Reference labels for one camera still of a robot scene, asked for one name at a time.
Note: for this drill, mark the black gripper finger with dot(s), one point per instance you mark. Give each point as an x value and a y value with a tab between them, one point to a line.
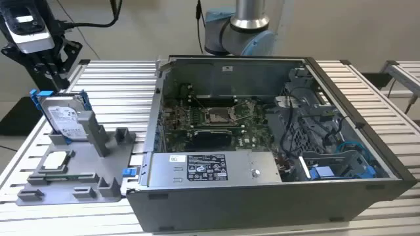
65	71
38	76

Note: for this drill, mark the hard disk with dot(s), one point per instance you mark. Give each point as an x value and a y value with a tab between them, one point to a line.
64	118

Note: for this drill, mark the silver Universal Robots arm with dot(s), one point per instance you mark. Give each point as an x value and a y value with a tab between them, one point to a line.
240	17

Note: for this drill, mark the grey disk bay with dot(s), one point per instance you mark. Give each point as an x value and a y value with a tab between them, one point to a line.
330	157

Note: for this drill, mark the black floor mat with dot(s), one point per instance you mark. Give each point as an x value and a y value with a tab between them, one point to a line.
17	118

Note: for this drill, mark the silver CPU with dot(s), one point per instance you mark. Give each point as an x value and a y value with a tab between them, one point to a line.
56	161

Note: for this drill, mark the grey parts rack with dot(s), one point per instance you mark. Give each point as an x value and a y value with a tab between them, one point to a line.
82	157

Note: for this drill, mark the green RAM stick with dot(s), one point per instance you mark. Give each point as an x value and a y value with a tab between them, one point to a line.
70	176

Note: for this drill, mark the metal locking lever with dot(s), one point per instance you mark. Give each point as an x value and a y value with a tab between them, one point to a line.
200	101

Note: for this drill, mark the blue case latch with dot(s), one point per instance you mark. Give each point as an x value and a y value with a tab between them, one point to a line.
128	172

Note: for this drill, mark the black RAM slot bank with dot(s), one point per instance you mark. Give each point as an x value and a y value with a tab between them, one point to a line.
214	99

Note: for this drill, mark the CPU socket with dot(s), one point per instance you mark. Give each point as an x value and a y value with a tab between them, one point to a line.
217	115

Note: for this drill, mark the silver power supply unit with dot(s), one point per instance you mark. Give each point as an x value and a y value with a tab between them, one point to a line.
209	168

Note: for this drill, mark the green motherboard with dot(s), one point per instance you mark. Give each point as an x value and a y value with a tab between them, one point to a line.
256	137

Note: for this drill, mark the open black PC case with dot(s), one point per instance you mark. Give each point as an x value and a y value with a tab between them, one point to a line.
249	209

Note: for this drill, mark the blue carrier in bay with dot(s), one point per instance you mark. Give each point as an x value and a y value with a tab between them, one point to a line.
321	172

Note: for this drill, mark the black box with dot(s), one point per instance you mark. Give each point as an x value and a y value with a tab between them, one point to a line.
377	81

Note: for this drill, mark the metal slat side table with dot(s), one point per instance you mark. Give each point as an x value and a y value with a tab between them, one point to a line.
405	71

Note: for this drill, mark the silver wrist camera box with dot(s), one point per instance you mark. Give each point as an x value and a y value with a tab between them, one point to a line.
30	37

